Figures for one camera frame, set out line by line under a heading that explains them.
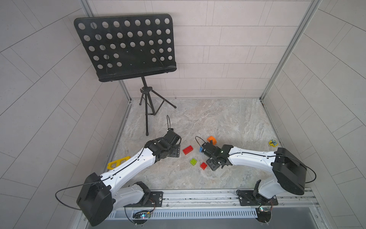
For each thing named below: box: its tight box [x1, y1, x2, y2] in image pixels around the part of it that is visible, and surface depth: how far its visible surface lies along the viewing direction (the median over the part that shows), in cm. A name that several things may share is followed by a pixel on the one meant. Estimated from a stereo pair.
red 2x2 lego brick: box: [199, 161, 208, 171], surface depth 83 cm
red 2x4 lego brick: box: [183, 145, 194, 156], surface depth 91 cm
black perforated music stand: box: [74, 14, 177, 136], surface depth 63 cm
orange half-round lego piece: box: [206, 135, 218, 146], surface depth 95 cm
